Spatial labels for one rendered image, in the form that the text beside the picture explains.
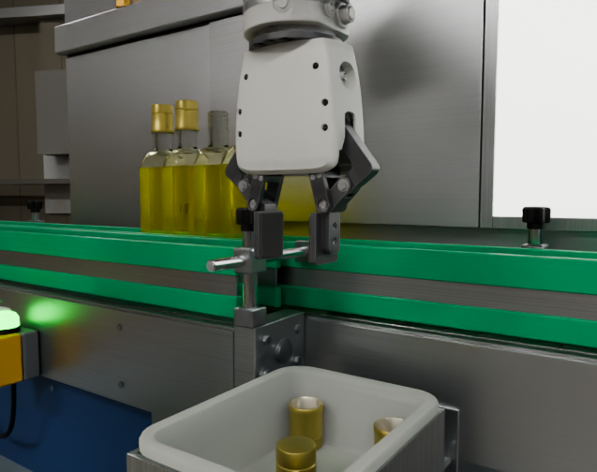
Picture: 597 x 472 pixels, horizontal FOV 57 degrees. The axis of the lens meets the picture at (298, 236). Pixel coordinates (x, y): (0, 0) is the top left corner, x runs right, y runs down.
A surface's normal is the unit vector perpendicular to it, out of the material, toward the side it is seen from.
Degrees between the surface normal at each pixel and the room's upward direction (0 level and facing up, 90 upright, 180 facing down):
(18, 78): 90
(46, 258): 90
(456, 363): 90
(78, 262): 90
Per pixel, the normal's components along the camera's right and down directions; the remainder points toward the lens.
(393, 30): -0.56, 0.07
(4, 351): 0.83, 0.04
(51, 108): -0.18, 0.07
